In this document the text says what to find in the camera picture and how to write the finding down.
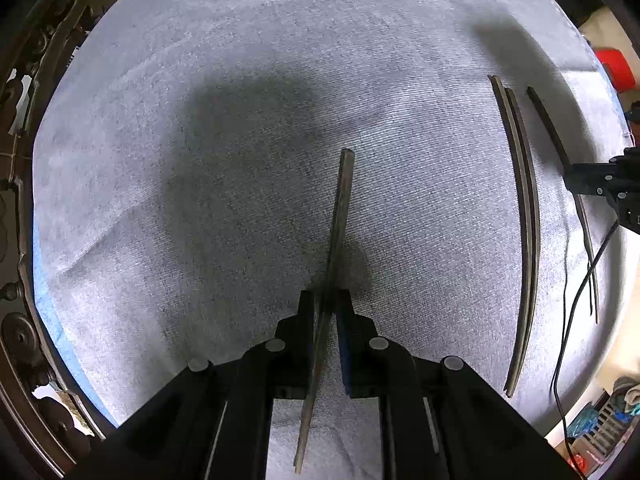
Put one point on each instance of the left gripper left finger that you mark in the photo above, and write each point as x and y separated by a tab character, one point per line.
214	423

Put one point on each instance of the dark chopstick four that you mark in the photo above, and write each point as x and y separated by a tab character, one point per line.
531	253

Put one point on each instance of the dark chopstick two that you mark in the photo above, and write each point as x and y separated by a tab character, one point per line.
338	229

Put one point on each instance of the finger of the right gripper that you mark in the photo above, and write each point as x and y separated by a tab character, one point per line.
598	178

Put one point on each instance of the carved dark wooden sideboard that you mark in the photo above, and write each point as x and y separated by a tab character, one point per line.
47	422

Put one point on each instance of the red plastic stool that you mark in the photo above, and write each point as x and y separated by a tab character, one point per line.
617	69

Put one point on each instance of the dark chopstick three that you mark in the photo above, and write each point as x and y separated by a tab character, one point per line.
499	90

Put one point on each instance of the blue under cloth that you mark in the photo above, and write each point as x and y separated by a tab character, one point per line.
46	309

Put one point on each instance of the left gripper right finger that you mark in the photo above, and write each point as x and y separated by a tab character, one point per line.
438	420

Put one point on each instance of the dark chopstick five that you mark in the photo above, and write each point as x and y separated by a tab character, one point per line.
546	120

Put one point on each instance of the gray table cloth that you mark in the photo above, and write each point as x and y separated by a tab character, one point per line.
185	171

